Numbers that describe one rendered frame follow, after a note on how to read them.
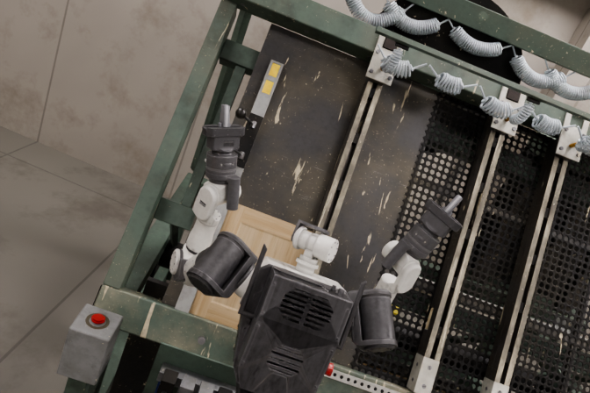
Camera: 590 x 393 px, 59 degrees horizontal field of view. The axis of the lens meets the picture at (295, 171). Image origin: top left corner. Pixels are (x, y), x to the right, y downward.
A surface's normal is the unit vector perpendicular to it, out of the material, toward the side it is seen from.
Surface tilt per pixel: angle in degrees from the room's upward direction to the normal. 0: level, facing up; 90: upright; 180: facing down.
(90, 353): 90
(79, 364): 90
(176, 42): 90
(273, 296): 67
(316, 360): 82
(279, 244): 59
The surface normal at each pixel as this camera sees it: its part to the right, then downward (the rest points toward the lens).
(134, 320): 0.15, -0.14
